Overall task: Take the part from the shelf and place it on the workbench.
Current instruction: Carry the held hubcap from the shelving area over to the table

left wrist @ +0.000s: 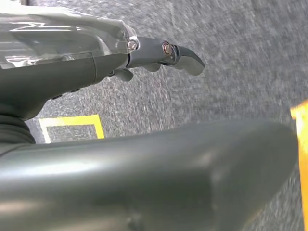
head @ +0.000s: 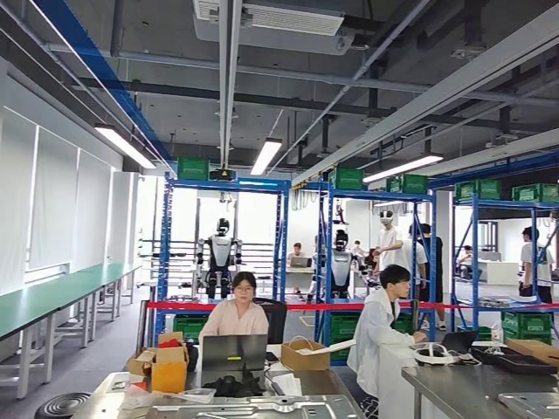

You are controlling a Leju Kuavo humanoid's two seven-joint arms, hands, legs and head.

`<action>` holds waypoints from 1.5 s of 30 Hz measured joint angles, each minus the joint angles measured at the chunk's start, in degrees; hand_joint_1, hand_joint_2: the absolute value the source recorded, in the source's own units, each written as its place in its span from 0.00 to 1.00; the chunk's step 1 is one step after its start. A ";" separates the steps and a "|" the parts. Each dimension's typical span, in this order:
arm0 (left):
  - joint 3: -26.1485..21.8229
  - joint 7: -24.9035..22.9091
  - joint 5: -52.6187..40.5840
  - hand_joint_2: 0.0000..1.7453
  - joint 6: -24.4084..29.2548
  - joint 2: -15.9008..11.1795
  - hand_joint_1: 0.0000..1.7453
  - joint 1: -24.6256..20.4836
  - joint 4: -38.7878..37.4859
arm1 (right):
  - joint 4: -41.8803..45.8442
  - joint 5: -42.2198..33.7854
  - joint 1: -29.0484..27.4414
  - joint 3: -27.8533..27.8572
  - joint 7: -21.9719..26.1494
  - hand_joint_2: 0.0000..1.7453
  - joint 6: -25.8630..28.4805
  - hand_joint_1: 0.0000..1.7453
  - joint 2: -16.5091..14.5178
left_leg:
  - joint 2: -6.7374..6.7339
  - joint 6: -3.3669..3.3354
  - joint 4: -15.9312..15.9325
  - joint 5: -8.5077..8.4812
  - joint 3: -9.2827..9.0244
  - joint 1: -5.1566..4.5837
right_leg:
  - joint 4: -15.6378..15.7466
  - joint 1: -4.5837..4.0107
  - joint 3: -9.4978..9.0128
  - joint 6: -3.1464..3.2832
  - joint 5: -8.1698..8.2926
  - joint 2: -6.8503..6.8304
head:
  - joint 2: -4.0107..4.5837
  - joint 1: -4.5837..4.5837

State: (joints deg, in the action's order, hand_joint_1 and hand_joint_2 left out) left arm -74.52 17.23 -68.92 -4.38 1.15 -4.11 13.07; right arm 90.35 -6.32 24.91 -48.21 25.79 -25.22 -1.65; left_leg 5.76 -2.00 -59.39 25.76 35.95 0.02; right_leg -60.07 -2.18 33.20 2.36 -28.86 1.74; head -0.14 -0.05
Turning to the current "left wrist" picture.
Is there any yellow floor tape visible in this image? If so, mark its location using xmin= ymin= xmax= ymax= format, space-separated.
xmin=290 ymin=100 xmax=308 ymax=231
xmin=39 ymin=114 xmax=106 ymax=144

